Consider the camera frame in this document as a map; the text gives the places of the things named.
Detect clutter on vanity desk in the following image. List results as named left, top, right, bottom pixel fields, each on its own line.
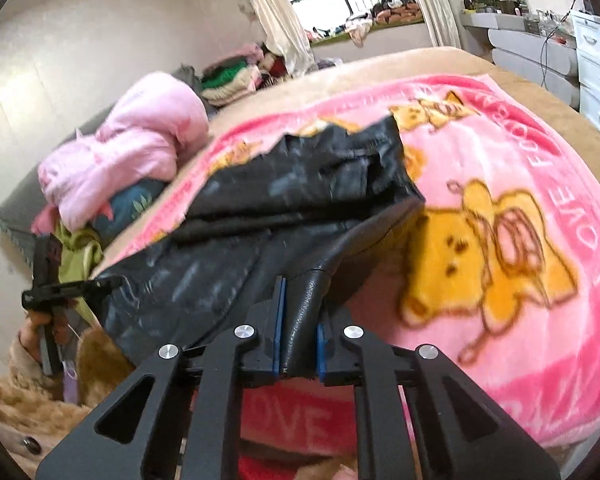
left=462, top=0, right=528, bottom=17

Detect pink quilt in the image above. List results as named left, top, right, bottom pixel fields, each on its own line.
left=32, top=71, right=211, bottom=231

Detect red garment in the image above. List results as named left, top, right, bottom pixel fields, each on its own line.
left=237, top=452, right=341, bottom=480

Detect grey vanity desk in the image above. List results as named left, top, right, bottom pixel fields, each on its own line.
left=462, top=7, right=581, bottom=111

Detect black leather jacket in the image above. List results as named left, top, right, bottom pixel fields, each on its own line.
left=92, top=115, right=428, bottom=378

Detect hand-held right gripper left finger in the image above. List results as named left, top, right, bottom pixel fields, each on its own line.
left=35, top=275, right=287, bottom=480

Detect green cloth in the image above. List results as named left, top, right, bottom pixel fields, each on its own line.
left=55, top=225, right=106, bottom=286

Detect pile of folded clothes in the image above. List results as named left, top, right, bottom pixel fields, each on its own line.
left=172, top=42, right=301, bottom=108

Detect white curtain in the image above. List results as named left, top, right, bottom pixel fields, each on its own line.
left=397, top=0, right=461, bottom=51
left=225, top=0, right=313, bottom=76

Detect bed with beige sheet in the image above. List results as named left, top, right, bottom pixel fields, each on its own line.
left=90, top=46, right=600, bottom=461

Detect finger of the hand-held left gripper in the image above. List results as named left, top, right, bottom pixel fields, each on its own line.
left=55, top=274, right=126, bottom=298

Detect pink printed blanket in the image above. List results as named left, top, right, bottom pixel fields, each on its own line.
left=102, top=72, right=600, bottom=461

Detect person's left hand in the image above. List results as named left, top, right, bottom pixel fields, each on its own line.
left=19, top=305, right=78, bottom=361

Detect clothes on window sill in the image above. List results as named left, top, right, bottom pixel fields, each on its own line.
left=305, top=0, right=426, bottom=47

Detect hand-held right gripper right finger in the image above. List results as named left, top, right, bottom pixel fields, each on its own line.
left=317, top=305, right=563, bottom=480

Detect white dresser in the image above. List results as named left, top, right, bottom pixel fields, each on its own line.
left=570, top=10, right=600, bottom=146

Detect blue floral duvet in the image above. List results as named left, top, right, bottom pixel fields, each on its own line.
left=87, top=177, right=168, bottom=246

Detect grey cloth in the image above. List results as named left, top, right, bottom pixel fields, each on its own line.
left=0, top=102, right=121, bottom=268

